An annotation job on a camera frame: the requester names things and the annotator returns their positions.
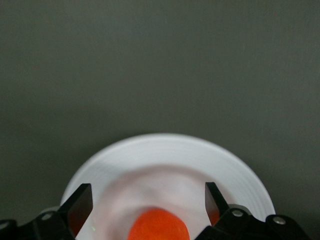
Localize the orange mandarin fruit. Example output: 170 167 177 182
126 209 190 240

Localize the white round plate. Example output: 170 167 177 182
59 132 277 240

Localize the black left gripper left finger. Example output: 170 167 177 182
0 183 94 240

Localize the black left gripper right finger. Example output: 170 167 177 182
196 182 312 240

